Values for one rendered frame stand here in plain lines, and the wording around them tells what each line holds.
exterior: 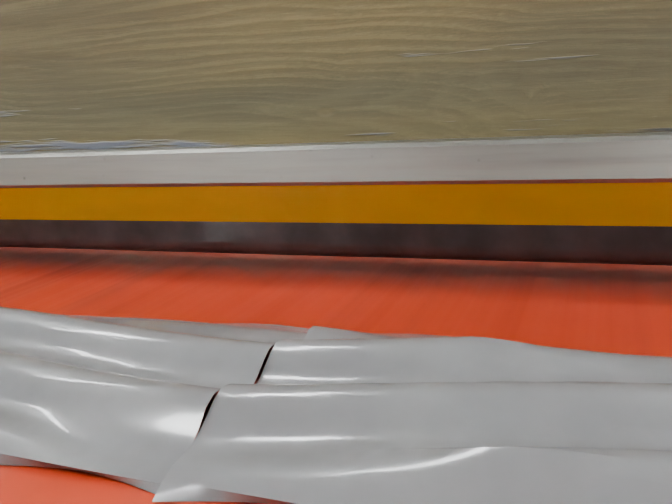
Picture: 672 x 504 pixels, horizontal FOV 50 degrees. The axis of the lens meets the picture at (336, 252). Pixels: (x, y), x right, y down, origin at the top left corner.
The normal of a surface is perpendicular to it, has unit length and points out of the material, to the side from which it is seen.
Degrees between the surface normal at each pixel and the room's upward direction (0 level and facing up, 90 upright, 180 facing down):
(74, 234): 56
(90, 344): 6
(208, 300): 32
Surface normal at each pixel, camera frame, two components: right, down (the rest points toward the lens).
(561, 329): -0.06, -0.97
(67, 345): -0.29, -0.77
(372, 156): -0.35, 0.21
